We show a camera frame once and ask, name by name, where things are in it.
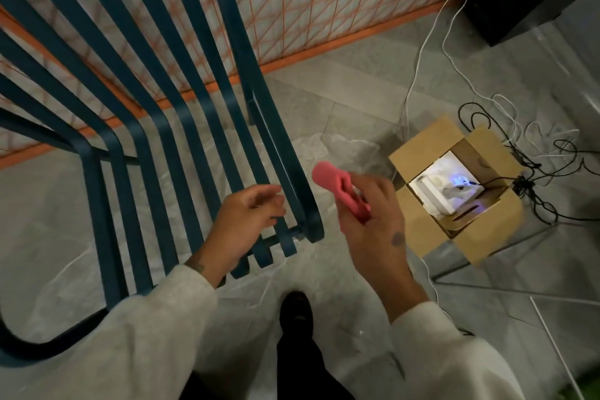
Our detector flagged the person's right hand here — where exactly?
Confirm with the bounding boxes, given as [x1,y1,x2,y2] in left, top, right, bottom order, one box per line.
[338,173,416,296]

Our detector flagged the person's left hand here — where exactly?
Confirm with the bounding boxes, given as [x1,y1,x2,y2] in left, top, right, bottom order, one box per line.
[199,184,287,287]

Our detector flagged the pink soft cloth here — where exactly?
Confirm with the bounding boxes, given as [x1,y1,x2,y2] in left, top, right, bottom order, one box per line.
[312,161,372,225]

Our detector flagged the person's left forearm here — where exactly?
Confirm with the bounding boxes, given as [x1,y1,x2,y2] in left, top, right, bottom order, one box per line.
[0,250,227,400]

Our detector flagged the person's right forearm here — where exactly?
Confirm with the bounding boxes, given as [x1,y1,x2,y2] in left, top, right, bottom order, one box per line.
[375,273,527,400]

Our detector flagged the white electronic device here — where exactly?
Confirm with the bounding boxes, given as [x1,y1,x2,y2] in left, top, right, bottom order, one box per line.
[409,151,484,218]

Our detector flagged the person's black shoe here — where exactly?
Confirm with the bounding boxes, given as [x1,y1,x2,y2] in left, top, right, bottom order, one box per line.
[279,291,314,345]

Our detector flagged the open cardboard box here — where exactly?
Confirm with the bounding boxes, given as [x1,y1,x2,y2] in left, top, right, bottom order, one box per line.
[388,115,526,267]

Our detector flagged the blue metal slatted chair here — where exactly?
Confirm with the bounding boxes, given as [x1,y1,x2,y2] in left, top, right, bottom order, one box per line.
[0,0,326,368]

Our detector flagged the person's black trouser leg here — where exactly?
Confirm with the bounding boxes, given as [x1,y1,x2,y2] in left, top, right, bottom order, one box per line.
[276,333,358,400]

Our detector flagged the thin white rod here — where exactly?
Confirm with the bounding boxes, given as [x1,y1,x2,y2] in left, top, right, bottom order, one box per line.
[530,297,576,400]

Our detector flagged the thin metal wire frame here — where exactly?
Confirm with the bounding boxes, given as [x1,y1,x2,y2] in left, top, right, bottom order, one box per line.
[431,221,600,312]

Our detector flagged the tangled white cable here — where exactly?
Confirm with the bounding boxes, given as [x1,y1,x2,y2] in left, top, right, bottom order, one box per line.
[442,1,582,158]

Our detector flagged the long white cable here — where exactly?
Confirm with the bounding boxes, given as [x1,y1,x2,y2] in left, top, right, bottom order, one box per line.
[401,0,491,321]

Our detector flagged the tangled black cables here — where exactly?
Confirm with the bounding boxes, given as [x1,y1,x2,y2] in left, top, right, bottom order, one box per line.
[457,102,600,223]

